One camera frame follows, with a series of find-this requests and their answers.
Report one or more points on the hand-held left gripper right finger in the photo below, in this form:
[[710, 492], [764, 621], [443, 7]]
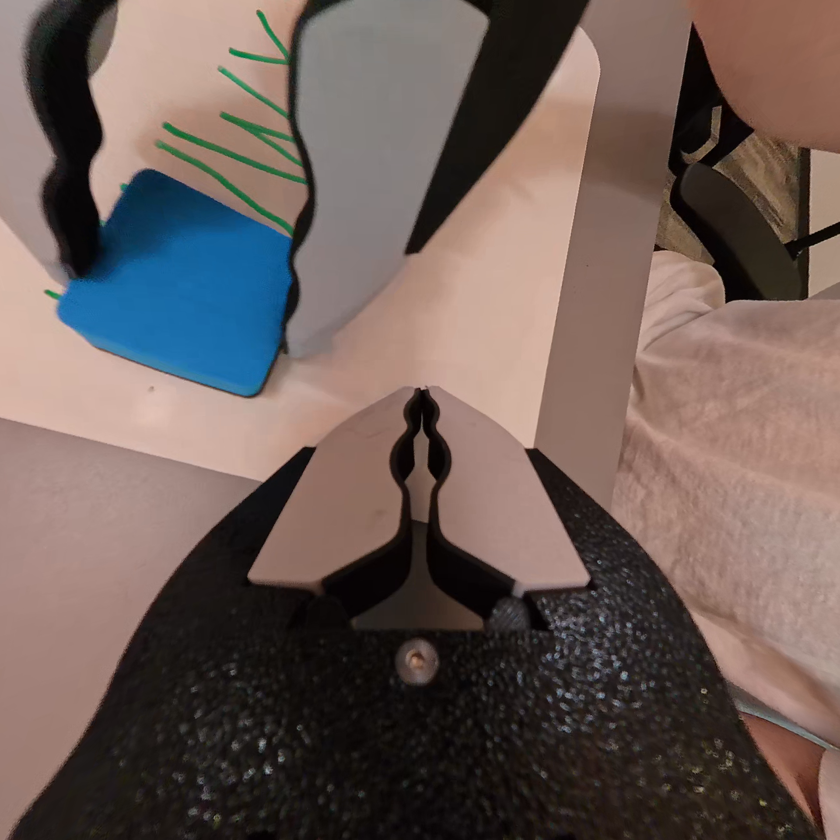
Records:
[[505, 512]]

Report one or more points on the white whiteboard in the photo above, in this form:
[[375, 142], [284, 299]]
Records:
[[426, 328]]

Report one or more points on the black office chair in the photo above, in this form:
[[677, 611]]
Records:
[[735, 223]]

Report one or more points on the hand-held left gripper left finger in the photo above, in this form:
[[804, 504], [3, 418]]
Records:
[[341, 499]]

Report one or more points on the blue whiteboard eraser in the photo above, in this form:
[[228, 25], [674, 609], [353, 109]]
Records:
[[184, 289]]

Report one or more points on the person's right forearm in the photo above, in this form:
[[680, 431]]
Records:
[[774, 65]]

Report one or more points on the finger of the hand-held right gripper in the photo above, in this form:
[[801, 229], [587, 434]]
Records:
[[380, 131], [19, 131]]

